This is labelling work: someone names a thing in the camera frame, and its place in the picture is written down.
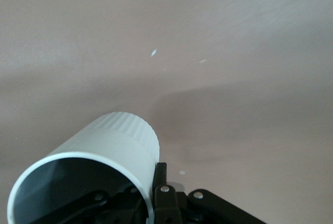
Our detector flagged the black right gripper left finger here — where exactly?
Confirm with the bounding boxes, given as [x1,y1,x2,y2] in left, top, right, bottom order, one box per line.
[39,186,149,224]

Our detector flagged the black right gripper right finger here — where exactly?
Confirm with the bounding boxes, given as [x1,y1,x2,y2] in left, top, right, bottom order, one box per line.
[152,162,183,224]

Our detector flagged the white cup ribbed base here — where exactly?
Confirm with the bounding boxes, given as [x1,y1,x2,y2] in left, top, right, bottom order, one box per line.
[7,112,160,224]

